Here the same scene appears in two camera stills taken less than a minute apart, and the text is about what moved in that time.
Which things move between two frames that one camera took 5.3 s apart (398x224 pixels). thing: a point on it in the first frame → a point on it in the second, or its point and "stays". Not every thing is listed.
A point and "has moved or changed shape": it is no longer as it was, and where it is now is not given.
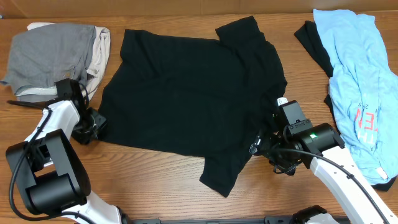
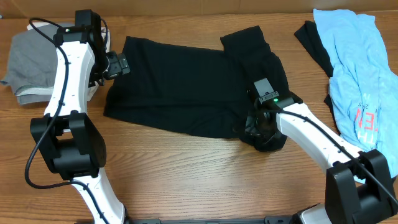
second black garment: [308, 34] stays
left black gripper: [87, 138] → [119, 65]
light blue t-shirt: [363, 91] stays
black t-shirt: [194, 96] has moved or changed shape
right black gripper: [262, 146] → [250, 129]
